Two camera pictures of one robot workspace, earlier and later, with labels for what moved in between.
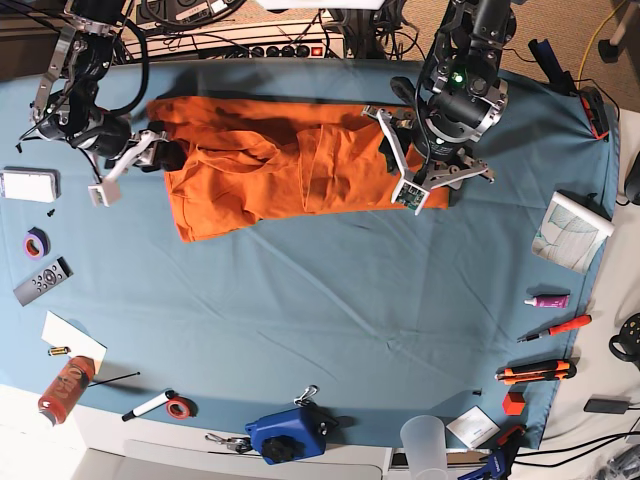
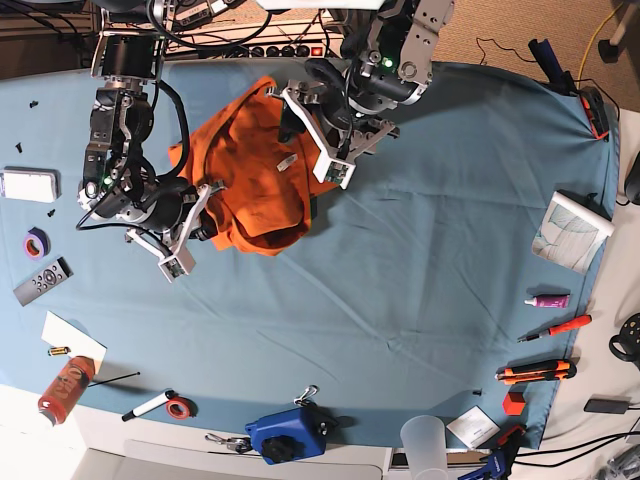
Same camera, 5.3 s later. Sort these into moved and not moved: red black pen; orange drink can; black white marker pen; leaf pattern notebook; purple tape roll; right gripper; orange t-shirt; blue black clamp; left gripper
Moved: orange t-shirt; left gripper; right gripper
Not moved: blue black clamp; purple tape roll; black white marker pen; red black pen; orange drink can; leaf pattern notebook
